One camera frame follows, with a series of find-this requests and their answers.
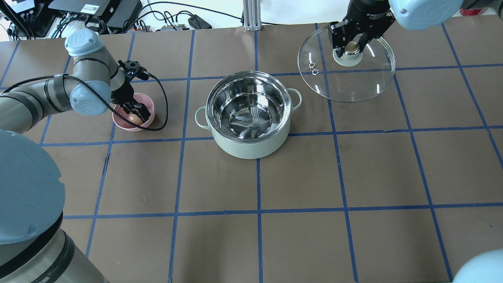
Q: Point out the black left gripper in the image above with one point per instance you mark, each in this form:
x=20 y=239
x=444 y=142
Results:
x=124 y=92

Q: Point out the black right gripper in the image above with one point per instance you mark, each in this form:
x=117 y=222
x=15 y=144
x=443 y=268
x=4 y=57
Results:
x=367 y=13

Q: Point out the black electronics box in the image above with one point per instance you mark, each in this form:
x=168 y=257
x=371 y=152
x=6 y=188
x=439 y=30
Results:
x=114 y=13

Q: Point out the glass pot lid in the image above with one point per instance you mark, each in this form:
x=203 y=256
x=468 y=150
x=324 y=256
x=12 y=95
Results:
x=358 y=75

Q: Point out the pink bowl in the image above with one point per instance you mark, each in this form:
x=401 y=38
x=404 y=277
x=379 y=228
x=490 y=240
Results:
x=141 y=98

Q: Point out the black power adapter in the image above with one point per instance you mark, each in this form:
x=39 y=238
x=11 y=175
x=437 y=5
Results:
x=198 y=23

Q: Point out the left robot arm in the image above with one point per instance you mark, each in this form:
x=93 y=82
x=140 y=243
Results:
x=35 y=248

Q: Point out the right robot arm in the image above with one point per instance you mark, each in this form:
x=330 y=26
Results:
x=420 y=15

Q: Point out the aluminium frame post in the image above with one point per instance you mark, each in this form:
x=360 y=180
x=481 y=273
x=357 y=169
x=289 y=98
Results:
x=251 y=16

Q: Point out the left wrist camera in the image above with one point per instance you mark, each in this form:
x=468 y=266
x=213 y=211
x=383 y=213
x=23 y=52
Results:
x=133 y=69

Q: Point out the beige egg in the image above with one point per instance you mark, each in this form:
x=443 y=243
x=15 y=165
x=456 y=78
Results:
x=135 y=119

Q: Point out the pale green cooking pot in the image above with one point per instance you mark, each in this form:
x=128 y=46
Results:
x=249 y=113

